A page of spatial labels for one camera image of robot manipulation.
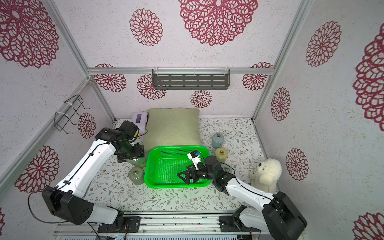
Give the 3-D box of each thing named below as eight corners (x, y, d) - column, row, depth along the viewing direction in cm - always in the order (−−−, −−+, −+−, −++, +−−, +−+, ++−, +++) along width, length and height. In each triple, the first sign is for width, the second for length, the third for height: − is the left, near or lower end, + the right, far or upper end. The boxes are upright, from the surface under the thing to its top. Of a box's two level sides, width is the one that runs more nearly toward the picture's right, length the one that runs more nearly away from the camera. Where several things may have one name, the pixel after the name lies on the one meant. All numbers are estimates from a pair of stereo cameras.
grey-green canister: (131, 185, 89) (126, 178, 81) (134, 174, 93) (129, 167, 86) (144, 185, 89) (140, 178, 81) (146, 174, 93) (142, 167, 86)
